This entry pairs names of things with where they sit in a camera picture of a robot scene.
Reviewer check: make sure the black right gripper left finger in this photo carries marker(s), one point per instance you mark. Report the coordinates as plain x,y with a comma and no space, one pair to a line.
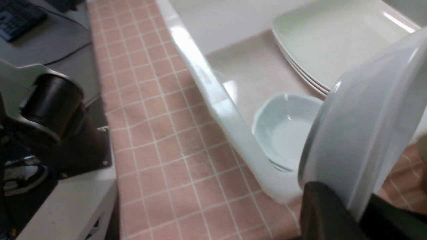
324,217

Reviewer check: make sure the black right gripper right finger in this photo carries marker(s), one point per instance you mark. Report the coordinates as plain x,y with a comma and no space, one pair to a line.
383,221

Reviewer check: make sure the white oval bowl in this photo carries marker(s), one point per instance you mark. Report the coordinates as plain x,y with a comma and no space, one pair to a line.
367,120

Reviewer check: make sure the bottom stacked white plate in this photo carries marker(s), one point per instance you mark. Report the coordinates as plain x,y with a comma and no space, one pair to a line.
302,80

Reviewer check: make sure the stacked white plate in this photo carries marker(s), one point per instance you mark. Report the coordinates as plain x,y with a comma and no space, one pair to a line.
302,80
325,38
277,38

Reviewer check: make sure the middle stacked white plate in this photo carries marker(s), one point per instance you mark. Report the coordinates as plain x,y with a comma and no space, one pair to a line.
277,38

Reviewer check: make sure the top stacked white plate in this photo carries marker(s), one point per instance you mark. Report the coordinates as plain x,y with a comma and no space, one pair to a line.
325,38

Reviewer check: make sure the white scalloped bowl in bin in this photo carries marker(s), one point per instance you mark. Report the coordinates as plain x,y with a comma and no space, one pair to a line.
281,126

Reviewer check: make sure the pink checkered tablecloth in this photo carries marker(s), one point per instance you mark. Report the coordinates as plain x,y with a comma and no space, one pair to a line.
179,177

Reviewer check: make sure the large white plastic bin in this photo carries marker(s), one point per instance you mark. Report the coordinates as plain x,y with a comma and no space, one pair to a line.
229,48

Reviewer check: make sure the black computer keyboard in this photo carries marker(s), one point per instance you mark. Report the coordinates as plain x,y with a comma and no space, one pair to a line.
18,17

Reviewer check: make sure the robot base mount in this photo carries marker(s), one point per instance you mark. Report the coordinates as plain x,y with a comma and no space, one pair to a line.
45,127

